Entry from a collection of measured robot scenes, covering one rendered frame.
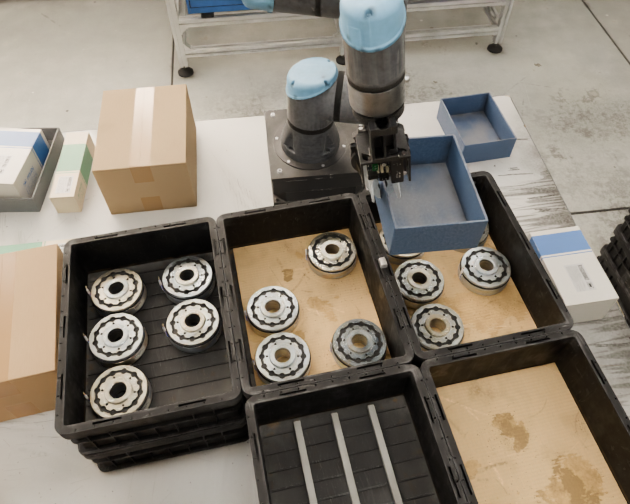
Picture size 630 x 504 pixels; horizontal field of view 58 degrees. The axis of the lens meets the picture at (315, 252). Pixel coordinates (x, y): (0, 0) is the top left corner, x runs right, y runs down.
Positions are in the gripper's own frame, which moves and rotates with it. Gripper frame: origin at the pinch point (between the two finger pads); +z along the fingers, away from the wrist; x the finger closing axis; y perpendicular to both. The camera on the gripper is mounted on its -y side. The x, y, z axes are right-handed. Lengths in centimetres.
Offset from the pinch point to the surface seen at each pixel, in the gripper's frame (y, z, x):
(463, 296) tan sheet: 4.6, 31.8, 14.5
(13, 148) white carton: -52, 21, -89
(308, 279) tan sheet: -2.3, 27.4, -16.5
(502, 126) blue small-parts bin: -55, 44, 40
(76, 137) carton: -58, 26, -76
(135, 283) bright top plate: -2, 20, -51
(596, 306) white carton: 6, 43, 44
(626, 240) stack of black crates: -38, 87, 81
